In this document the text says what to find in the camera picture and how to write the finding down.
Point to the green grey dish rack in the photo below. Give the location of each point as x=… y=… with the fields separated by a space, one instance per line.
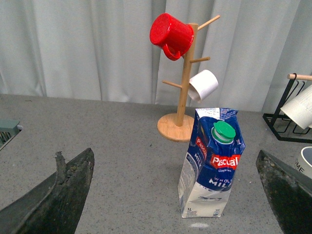
x=9 y=128

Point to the red mug on tree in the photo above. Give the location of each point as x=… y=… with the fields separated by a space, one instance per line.
x=171 y=35

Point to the black wire mug rack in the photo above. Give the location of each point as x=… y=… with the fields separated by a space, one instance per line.
x=279 y=123

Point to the wooden mug tree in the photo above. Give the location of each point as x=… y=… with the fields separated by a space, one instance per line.
x=178 y=126

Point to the white ribbed mug hanging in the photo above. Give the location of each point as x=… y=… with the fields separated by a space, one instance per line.
x=299 y=109

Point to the white cup on mug tree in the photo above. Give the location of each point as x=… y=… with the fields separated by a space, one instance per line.
x=202 y=85

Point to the blue white milk carton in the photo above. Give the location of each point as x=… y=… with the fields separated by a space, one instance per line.
x=214 y=151

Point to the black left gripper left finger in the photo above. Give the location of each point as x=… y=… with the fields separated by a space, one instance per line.
x=56 y=204

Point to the white ribbed mug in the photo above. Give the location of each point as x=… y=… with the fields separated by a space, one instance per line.
x=299 y=109
x=303 y=163

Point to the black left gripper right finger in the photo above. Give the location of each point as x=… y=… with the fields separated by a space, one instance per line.
x=289 y=193

